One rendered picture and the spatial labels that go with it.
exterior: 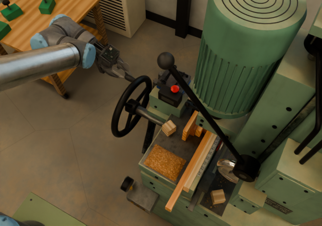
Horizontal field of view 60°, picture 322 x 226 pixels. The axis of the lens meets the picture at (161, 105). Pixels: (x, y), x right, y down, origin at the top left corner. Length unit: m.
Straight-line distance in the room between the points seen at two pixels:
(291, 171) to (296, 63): 0.21
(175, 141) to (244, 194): 0.33
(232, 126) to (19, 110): 1.79
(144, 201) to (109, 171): 0.75
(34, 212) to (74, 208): 0.65
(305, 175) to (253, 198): 0.22
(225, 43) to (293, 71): 0.14
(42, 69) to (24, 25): 1.23
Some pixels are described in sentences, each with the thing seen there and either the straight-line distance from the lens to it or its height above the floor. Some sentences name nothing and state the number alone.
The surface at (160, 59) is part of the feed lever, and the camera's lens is 0.54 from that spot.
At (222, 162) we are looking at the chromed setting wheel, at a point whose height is 1.05.
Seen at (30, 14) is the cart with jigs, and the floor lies 0.53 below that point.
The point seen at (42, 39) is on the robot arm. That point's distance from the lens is 1.10.
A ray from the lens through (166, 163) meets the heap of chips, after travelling 0.96.
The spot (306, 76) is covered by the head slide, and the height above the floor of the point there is 1.42.
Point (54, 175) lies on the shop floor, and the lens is 2.04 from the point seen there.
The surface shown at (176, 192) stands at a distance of 0.92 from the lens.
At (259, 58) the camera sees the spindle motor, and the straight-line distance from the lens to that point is 0.54.
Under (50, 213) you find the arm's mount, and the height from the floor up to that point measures 0.64.
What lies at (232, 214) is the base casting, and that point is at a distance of 1.08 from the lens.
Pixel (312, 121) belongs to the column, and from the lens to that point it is 0.58.
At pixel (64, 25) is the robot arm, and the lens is 1.18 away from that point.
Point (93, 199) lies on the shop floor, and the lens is 1.92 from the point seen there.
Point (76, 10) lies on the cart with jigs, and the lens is 2.07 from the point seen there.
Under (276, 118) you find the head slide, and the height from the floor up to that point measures 1.28.
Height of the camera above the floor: 1.84
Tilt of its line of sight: 60 degrees down
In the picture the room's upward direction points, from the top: straight up
